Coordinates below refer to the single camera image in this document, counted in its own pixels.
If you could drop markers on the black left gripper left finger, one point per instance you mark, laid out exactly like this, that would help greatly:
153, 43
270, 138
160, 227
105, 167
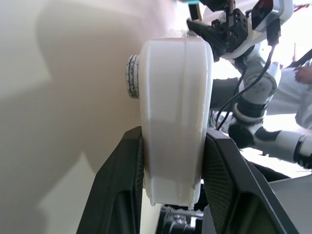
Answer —
114, 185

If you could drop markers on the white plastic box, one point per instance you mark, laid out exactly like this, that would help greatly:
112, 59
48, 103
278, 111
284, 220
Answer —
170, 109

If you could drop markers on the person in white clothing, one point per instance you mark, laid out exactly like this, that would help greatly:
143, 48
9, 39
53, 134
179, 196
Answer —
290, 97

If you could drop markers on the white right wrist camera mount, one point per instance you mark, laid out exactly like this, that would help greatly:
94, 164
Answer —
280, 12

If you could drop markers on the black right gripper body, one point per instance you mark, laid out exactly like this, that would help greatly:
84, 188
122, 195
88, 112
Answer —
232, 26

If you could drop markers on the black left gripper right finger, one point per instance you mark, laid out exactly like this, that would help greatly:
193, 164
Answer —
234, 185

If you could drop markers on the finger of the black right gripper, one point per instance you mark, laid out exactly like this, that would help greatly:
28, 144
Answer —
217, 48
200, 26

